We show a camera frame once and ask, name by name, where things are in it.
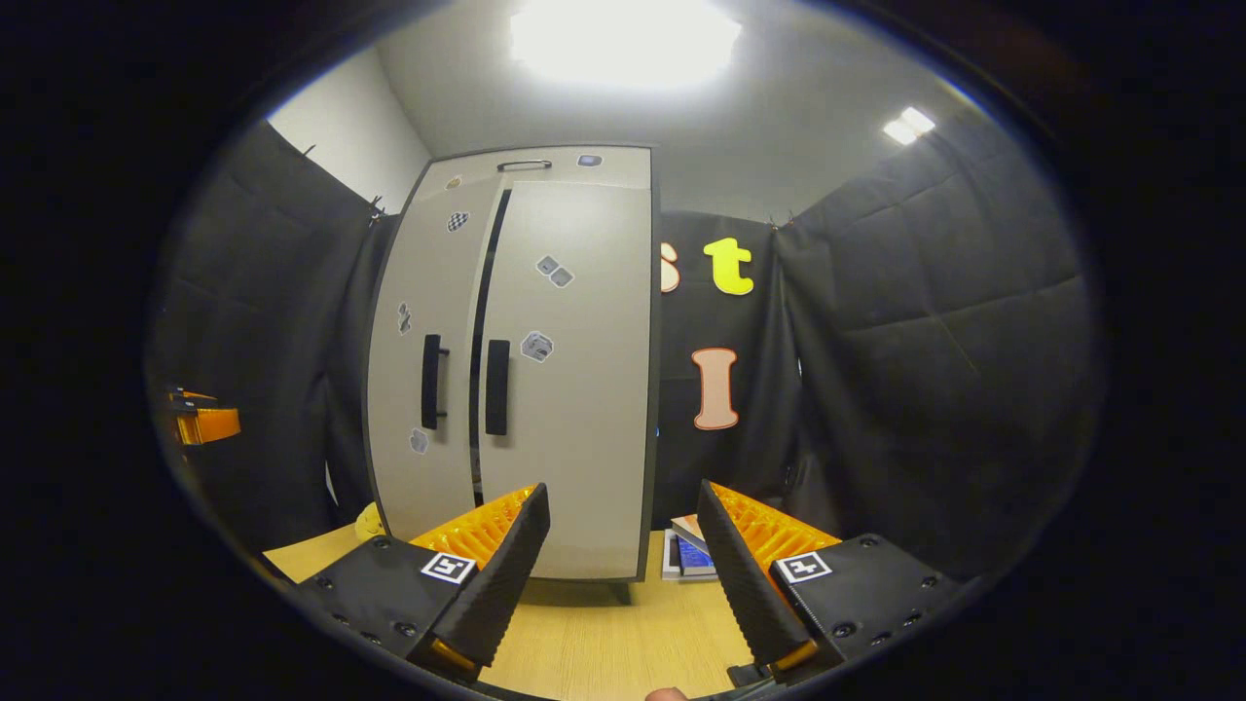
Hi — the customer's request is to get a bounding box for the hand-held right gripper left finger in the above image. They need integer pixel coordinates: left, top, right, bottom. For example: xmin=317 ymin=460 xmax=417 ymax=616
xmin=297 ymin=484 xmax=551 ymax=683

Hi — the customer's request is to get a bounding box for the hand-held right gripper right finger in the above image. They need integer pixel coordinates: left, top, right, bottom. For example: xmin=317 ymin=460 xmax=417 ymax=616
xmin=696 ymin=479 xmax=974 ymax=687

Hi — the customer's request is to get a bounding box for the grey shoe cabinet door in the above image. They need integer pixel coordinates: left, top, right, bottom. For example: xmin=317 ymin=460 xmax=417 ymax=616
xmin=368 ymin=185 xmax=507 ymax=541
xmin=477 ymin=180 xmax=655 ymax=582

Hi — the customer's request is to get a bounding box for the grey shoe cabinet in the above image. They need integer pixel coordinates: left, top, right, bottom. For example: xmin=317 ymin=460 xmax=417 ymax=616
xmin=362 ymin=144 xmax=663 ymax=587

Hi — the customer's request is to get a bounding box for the small book stack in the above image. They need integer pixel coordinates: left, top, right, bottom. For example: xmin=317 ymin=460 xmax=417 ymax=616
xmin=662 ymin=514 xmax=721 ymax=582

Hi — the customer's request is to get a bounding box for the black backdrop cloth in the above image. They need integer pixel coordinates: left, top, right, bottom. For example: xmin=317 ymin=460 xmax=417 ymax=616
xmin=146 ymin=117 xmax=1106 ymax=585

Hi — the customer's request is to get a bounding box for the small ceiling light panel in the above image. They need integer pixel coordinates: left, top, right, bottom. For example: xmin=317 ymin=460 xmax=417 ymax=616
xmin=881 ymin=105 xmax=937 ymax=147

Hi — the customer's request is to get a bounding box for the large ceiling light panel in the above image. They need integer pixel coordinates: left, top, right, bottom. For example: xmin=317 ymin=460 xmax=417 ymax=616
xmin=508 ymin=0 xmax=743 ymax=89

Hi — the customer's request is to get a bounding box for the black door handle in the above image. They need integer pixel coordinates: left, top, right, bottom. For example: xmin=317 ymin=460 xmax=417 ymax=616
xmin=485 ymin=339 xmax=511 ymax=436
xmin=421 ymin=334 xmax=451 ymax=431

